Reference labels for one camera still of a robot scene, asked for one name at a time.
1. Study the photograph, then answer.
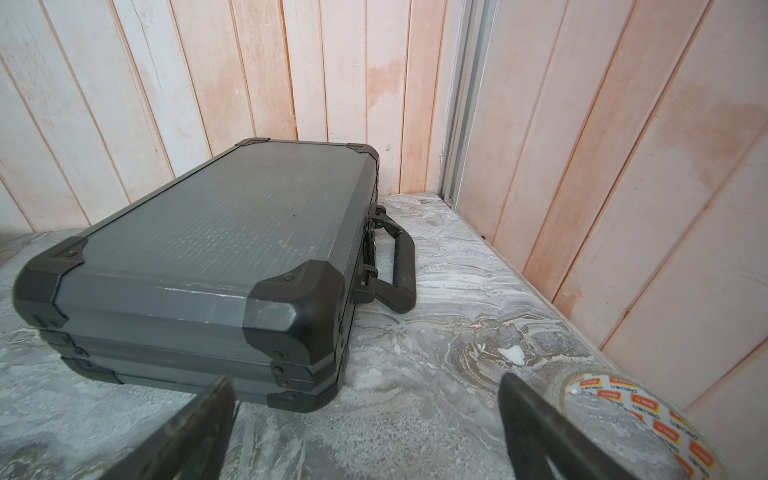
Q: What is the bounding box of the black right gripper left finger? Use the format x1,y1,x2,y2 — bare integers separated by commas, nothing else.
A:
101,375,236,479

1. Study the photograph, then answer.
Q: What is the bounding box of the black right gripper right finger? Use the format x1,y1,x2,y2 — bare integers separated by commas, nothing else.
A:
498,372,634,479

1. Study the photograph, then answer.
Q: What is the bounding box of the dark grey poker case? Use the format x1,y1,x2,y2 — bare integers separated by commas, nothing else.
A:
12,138,417,413

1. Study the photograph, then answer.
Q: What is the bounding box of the clear tape roll red print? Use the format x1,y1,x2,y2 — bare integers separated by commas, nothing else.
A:
545,367,734,479

